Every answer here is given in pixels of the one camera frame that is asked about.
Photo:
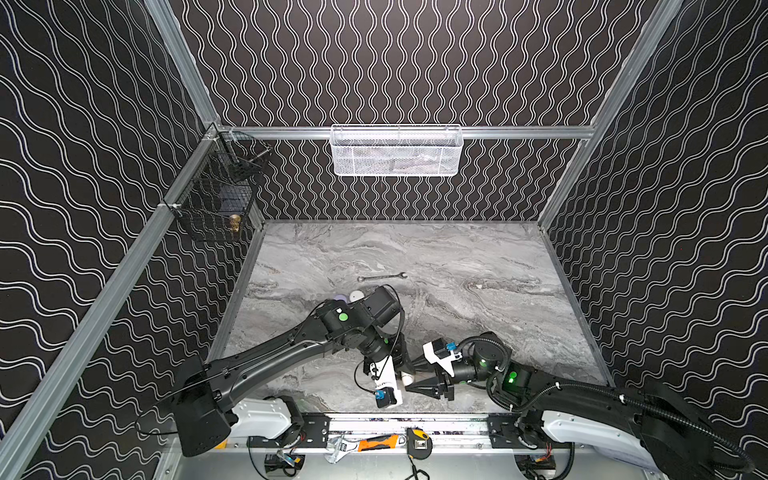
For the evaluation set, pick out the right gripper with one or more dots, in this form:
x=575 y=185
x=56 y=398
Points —
x=448 y=377

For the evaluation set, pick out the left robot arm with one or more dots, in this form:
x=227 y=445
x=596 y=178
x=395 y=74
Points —
x=205 y=395

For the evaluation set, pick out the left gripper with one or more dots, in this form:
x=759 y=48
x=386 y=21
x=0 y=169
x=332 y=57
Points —
x=395 y=363

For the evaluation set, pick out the white wire mesh basket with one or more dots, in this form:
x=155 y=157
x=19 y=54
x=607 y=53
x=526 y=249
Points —
x=407 y=150

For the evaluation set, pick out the brass padlock in basket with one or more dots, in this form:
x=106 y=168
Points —
x=235 y=222

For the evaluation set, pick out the black wire basket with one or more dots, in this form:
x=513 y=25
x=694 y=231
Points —
x=225 y=183

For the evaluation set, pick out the white earbud charging case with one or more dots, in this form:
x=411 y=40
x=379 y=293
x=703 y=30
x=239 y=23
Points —
x=356 y=296

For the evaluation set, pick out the orange adjustable wrench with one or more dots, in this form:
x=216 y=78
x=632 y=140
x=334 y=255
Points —
x=340 y=446

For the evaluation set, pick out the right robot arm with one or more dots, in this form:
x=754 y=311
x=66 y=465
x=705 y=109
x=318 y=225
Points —
x=652 y=428

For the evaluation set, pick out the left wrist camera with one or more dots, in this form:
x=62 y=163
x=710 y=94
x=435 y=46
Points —
x=387 y=393

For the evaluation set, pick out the black yellow tape measure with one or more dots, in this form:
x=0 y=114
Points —
x=419 y=444

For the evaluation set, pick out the silver combination wrench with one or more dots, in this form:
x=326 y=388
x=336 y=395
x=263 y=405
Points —
x=400 y=275

